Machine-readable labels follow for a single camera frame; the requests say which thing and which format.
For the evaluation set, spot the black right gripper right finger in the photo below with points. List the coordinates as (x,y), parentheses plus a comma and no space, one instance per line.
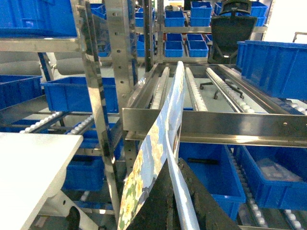
(210,215)

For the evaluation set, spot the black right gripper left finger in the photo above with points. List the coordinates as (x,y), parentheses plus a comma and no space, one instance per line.
(158,211)

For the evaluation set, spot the flower gift bag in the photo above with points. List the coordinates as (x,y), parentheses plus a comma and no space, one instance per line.
(160,145)

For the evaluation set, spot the white roller conveyor track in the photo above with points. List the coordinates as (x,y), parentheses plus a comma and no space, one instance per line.
(233,99)

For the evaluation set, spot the large blue plastic crate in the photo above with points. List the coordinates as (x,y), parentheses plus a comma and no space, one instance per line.
(278,69)

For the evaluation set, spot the black office chair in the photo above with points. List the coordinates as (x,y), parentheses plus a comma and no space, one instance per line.
(228,29)

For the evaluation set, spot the steel rack front rail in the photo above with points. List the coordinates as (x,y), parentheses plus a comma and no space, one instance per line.
(221,128)

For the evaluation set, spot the steel perforated upright post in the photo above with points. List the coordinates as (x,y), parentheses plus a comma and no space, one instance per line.
(119,33)

